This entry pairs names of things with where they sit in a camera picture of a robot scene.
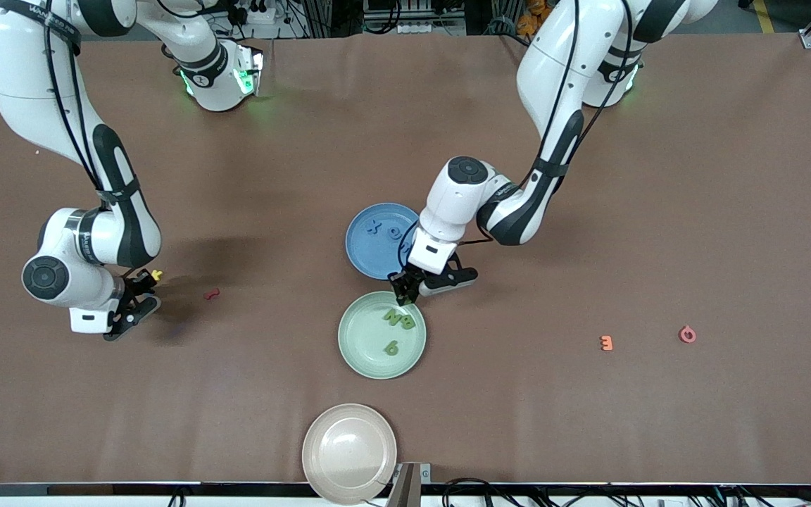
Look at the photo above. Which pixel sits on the green foam letter N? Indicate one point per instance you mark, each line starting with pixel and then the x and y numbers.
pixel 391 315

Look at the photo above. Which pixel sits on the green foam letter B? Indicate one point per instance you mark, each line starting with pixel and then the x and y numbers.
pixel 407 322

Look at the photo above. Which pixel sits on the blue foam letter e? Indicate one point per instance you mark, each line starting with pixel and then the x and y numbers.
pixel 397 237

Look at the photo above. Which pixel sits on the blue foam letter X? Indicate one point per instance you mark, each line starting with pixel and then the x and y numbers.
pixel 374 227

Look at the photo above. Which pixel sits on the green foam letter P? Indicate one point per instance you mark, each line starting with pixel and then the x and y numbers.
pixel 392 351

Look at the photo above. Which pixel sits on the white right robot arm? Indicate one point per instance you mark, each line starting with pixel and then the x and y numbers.
pixel 18 63

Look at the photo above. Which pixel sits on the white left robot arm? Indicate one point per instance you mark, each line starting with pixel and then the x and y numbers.
pixel 560 56

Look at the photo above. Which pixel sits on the blue round plate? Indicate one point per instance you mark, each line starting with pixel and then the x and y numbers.
pixel 370 253

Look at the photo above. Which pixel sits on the pale green round plate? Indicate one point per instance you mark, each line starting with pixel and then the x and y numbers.
pixel 363 338

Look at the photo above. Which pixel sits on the red foam letter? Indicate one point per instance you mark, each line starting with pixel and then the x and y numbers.
pixel 211 295

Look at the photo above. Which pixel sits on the beige round plate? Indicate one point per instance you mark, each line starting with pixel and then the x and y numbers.
pixel 349 451

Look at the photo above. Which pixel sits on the orange foam letter E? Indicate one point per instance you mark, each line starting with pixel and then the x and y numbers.
pixel 610 343

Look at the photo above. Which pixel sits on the white power strip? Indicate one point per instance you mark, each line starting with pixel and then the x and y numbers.
pixel 423 28

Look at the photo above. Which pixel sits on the brown table cover sheet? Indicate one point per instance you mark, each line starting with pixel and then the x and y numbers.
pixel 659 211

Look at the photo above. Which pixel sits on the pink foam letter Q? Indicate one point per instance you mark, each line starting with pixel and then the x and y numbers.
pixel 681 335

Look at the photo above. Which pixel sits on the orange mesh bag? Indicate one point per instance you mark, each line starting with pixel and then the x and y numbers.
pixel 536 10

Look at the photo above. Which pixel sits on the grey metal mounting bracket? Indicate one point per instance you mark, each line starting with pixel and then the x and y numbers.
pixel 409 486

